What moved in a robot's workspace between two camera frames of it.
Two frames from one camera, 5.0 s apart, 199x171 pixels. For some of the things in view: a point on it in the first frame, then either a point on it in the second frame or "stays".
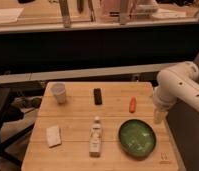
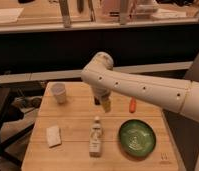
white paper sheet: x=7 y=14 stays
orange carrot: x=132 y=104 stays
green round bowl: x=136 y=138 stays
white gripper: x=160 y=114 -> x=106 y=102
